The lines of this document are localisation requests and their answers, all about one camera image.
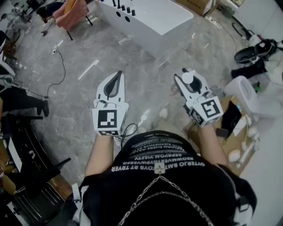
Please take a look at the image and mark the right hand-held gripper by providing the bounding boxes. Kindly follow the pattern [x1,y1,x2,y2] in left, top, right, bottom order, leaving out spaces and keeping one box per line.
[174,68,223,128]

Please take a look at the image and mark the beige trousers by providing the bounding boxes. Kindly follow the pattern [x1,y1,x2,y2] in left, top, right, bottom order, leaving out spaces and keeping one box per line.
[152,113,189,138]

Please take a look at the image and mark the dark phone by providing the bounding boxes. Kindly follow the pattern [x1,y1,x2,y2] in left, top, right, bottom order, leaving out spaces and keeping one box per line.
[215,127,229,139]

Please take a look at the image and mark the white bathtub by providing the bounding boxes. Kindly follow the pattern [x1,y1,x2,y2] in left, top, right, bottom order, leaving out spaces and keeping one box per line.
[95,0,195,58]

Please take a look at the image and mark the white flat panel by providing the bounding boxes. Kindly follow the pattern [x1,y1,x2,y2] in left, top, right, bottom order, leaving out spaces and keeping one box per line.
[8,136,23,173]

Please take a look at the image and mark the yellow cushion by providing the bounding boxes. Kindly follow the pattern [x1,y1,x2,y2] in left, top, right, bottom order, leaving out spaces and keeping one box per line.
[65,0,77,14]

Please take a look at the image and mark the white toilet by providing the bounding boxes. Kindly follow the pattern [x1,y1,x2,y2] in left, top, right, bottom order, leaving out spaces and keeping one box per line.
[224,75,283,121]

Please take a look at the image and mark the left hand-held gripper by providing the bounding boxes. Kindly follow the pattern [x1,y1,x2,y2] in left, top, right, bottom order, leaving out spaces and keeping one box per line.
[92,70,129,137]

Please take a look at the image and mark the black toilet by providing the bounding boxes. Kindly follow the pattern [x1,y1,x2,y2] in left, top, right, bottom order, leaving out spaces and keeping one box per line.
[231,38,279,79]

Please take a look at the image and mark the white plastic canister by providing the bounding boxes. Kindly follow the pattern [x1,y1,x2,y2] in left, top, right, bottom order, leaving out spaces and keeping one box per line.
[248,34,263,47]

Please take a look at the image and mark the black-legged chair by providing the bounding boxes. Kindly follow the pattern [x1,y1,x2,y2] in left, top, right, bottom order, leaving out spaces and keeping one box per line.
[66,13,94,41]

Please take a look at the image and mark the white plastic bottle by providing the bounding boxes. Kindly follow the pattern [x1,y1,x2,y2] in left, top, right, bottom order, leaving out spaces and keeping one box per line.
[169,69,197,97]

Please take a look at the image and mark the silver chain necklace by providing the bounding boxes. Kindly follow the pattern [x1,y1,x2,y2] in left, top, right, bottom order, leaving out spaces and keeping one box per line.
[117,163,214,226]

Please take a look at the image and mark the wooden handle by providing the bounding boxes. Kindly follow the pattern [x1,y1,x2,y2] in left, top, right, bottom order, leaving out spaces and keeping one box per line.
[0,171,16,195]

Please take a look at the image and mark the dark green bag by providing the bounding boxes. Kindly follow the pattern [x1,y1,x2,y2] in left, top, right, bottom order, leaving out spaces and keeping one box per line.
[222,6,235,18]

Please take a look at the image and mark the black metal rack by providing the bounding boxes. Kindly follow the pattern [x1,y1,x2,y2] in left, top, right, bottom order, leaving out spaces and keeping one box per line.
[0,113,74,226]

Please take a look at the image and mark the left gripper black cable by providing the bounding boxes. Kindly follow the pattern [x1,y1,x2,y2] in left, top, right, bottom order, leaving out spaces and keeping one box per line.
[114,123,139,144]

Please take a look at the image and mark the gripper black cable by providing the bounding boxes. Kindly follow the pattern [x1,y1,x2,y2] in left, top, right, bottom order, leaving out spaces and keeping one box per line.
[187,123,200,140]
[114,123,139,144]

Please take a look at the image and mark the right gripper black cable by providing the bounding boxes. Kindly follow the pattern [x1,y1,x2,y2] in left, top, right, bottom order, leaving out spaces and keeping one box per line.
[187,123,200,140]

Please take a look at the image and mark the pink cloth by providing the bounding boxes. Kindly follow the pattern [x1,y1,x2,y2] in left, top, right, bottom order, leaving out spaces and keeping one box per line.
[53,0,89,31]

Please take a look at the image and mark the black flat bag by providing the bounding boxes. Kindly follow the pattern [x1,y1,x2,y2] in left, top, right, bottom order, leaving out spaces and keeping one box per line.
[220,100,242,138]

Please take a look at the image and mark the person's right forearm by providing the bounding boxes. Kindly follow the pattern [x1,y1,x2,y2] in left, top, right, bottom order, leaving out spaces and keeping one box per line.
[198,124,228,167]

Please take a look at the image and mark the flat cardboard sheet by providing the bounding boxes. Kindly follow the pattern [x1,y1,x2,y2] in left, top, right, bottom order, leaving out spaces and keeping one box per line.
[187,97,256,176]

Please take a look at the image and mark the black floor cable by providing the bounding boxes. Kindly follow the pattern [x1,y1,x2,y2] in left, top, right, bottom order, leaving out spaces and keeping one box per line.
[44,50,66,99]

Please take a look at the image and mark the brown cardboard box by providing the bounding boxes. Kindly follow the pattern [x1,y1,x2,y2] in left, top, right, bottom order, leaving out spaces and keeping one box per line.
[176,0,220,16]

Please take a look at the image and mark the white hand shower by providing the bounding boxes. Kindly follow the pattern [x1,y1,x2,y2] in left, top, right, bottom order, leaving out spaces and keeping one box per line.
[236,132,261,169]

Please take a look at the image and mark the thin grey floor cable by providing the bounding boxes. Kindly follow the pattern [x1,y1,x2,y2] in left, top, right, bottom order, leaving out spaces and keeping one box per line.
[211,21,239,53]

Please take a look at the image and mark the black printed shirt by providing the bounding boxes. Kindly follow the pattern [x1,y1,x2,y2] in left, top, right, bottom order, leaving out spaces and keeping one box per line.
[80,131,258,226]

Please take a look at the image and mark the person's left forearm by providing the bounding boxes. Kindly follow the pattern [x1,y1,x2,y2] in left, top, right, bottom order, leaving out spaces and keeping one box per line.
[85,133,118,177]

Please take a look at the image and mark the black coiled hose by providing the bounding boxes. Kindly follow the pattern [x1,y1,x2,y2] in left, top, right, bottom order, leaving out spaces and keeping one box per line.
[231,22,255,39]

